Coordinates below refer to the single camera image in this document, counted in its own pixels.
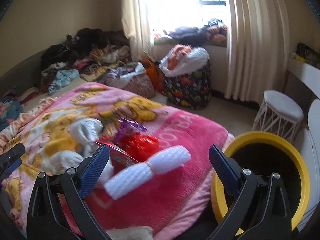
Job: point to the white crumpled cloth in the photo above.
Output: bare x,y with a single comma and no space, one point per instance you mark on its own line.
84,131

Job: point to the person hand painted nails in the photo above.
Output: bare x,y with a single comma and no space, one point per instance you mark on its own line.
15,216

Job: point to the cream curtain right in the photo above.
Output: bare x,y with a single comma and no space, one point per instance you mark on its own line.
258,48

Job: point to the yellow rimmed black trash bin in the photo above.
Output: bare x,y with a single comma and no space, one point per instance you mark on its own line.
265,153

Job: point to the dark items on dresser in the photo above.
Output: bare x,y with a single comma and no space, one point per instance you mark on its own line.
305,54

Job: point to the red snack packet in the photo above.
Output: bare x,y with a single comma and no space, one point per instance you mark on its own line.
119,158

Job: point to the pile of clothes on bed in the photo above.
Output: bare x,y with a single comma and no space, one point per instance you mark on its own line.
91,51

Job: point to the light blue garment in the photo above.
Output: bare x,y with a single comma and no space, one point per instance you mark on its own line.
63,78

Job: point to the clothes on window sill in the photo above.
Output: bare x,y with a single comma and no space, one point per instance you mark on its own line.
214,33

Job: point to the red plastic wrapper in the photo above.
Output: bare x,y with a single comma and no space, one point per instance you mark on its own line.
140,146

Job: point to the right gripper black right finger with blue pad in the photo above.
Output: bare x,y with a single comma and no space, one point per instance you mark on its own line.
260,209

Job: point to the white wire frame stool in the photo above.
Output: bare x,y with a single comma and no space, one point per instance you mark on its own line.
278,114

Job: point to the orange bag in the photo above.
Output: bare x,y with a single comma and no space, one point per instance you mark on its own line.
152,72

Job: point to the pink cartoon fleece blanket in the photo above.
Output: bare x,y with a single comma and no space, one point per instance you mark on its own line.
169,203

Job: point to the white foam net bundle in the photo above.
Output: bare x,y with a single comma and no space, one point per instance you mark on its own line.
136,175

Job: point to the cream curtain left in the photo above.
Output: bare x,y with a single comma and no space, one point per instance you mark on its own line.
135,16

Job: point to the dinosaur print laundry basket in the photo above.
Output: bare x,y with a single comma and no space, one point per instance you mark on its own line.
192,90

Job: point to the floral fabric bag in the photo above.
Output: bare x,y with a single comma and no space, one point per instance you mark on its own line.
131,77

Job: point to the other gripper black clamp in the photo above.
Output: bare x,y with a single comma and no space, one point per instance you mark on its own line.
11,160

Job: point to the white dressing table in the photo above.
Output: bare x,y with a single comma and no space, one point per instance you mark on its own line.
303,88

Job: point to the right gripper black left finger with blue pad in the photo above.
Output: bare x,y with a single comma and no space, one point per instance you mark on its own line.
46,218

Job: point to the cream curtain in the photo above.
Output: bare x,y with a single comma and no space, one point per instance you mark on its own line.
258,48
135,16

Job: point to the purple foil wrapper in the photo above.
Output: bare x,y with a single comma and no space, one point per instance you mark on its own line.
126,128

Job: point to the white plastic bag with clothes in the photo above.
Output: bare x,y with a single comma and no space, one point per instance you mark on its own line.
182,60

